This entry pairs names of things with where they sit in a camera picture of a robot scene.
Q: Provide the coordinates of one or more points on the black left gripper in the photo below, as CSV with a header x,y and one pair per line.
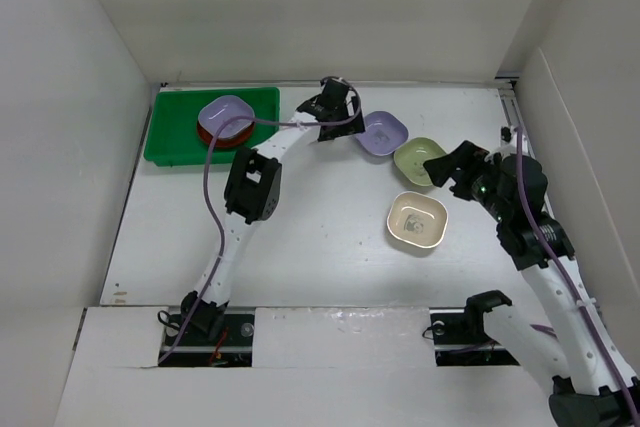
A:
x,y
350,127

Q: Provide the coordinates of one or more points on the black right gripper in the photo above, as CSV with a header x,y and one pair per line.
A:
x,y
468,156

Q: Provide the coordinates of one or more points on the purple square panda dish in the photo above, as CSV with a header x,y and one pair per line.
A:
x,y
383,134
227,116

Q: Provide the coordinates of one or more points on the red round plate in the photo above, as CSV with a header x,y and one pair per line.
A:
x,y
220,142

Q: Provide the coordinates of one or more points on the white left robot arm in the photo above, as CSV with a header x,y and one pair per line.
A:
x,y
252,193

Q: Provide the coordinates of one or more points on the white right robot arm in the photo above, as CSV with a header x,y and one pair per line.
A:
x,y
574,360

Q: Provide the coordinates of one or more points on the green plastic bin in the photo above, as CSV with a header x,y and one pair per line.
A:
x,y
172,138

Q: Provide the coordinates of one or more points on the green square panda dish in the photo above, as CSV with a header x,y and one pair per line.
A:
x,y
410,157

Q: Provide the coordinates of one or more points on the cream square panda dish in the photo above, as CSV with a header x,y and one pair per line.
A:
x,y
417,220

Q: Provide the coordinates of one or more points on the aluminium side rail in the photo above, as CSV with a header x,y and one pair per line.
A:
x,y
514,120

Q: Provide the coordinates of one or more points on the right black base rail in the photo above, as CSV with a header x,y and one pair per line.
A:
x,y
456,344

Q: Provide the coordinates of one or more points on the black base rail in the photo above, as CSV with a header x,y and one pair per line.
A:
x,y
231,348
456,344

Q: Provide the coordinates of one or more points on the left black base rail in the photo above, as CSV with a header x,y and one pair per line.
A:
x,y
231,348

